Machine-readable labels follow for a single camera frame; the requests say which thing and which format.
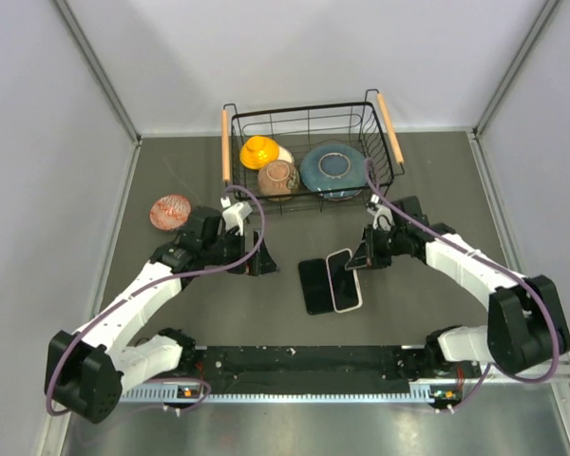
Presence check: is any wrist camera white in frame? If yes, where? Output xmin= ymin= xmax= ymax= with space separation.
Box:
xmin=220 ymin=197 xmax=253 ymax=237
xmin=367 ymin=194 xmax=392 ymax=232

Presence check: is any beige phone case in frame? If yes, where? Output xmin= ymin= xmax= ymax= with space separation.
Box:
xmin=325 ymin=247 xmax=365 ymax=314

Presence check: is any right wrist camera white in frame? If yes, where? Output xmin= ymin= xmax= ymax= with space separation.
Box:
xmin=367 ymin=194 xmax=392 ymax=232

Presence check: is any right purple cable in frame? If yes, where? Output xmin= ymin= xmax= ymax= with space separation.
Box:
xmin=363 ymin=158 xmax=564 ymax=414

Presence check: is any blue smartphone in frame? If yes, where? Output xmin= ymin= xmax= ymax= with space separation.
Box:
xmin=298 ymin=258 xmax=333 ymax=315

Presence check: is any yellow bowl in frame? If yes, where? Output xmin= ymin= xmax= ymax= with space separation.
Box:
xmin=239 ymin=135 xmax=279 ymax=170

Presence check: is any blue ceramic plate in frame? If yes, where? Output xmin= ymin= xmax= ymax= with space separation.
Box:
xmin=299 ymin=143 xmax=367 ymax=200

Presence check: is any brown ceramic bowl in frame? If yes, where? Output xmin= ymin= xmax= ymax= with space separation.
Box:
xmin=258 ymin=160 xmax=300 ymax=202

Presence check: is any black wire dish basket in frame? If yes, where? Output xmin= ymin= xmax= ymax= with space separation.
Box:
xmin=221 ymin=89 xmax=405 ymax=214

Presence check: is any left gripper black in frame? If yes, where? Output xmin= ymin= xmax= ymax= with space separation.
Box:
xmin=202 ymin=228 xmax=278 ymax=276

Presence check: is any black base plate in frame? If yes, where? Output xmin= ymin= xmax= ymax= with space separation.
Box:
xmin=141 ymin=344 xmax=462 ymax=384

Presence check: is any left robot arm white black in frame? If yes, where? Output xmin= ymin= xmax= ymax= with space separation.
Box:
xmin=45 ymin=199 xmax=275 ymax=424

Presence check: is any black smartphone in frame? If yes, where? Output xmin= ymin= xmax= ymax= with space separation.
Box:
xmin=327 ymin=249 xmax=362 ymax=312

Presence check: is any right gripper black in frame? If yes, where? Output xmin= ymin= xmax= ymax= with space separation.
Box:
xmin=348 ymin=222 xmax=408 ymax=270

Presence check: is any slotted cable duct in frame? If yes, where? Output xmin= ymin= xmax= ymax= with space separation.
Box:
xmin=120 ymin=382 xmax=457 ymax=405

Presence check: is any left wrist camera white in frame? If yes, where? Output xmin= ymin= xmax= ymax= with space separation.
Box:
xmin=220 ymin=197 xmax=253 ymax=237

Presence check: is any white bowl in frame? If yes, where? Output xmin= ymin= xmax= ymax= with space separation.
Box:
xmin=277 ymin=146 xmax=295 ymax=164

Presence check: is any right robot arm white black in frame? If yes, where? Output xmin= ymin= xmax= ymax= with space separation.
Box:
xmin=346 ymin=195 xmax=570 ymax=377

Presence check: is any red patterned bowl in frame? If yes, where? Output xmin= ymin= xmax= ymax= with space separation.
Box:
xmin=149 ymin=194 xmax=192 ymax=232

